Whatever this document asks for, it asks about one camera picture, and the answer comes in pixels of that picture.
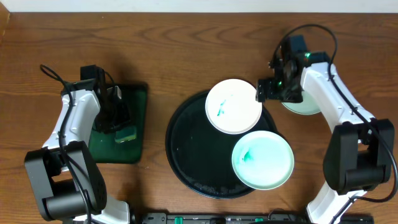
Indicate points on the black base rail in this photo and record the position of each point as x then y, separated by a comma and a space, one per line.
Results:
278, 216

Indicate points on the white plate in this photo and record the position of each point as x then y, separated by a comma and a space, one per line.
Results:
231, 106

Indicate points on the rectangular dark green tray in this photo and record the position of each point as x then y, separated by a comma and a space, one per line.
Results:
103, 147

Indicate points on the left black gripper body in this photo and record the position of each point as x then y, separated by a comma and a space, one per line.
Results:
109, 121

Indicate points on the green scrubbing sponge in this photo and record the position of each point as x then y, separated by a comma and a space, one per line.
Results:
127, 133

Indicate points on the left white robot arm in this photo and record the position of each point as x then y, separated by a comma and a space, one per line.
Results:
66, 182

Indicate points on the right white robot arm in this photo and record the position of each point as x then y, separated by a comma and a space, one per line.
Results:
359, 156

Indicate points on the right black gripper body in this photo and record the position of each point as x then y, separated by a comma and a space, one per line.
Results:
279, 90

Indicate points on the light green plate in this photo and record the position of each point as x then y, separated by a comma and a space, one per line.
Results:
262, 160
306, 107

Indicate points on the round black tray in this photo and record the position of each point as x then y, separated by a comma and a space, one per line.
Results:
199, 154

